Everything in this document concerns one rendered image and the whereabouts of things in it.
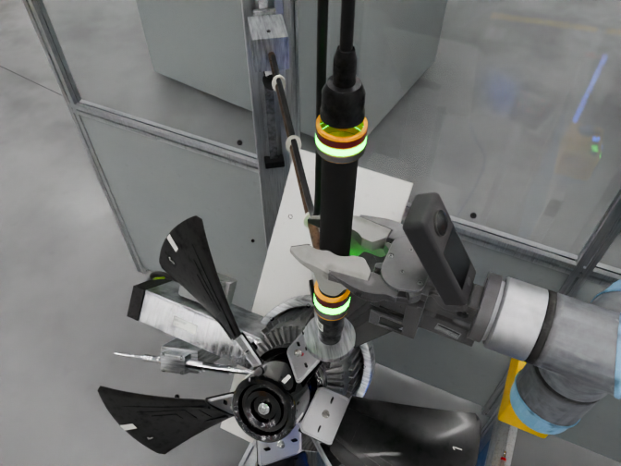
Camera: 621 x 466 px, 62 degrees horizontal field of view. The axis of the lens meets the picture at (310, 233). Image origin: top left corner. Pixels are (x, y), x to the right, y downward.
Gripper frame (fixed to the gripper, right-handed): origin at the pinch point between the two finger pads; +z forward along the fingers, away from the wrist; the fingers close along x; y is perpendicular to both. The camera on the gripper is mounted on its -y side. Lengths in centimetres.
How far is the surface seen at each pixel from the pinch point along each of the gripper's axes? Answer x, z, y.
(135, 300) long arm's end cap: 8, 46, 54
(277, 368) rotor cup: 1.7, 7.1, 41.9
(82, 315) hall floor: 39, 134, 166
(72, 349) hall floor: 23, 126, 166
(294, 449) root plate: -5, 1, 57
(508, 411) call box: 21, -35, 62
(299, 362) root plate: 4.0, 3.9, 41.3
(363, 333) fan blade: 8.4, -5.5, 31.1
